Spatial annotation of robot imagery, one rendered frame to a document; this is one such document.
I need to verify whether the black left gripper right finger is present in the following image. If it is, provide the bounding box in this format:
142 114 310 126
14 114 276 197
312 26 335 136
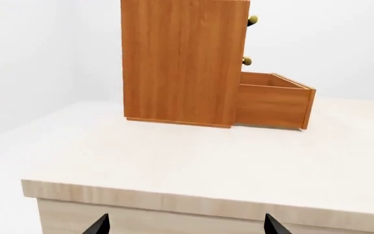
264 213 293 234

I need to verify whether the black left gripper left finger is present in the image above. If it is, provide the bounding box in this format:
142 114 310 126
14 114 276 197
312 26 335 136
82 213 111 234

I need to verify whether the open orange wooden drawer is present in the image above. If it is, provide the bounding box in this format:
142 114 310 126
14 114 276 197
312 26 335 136
234 71 317 131

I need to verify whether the orange wooden cabinet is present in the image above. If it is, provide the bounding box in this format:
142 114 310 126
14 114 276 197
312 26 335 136
119 0 251 129

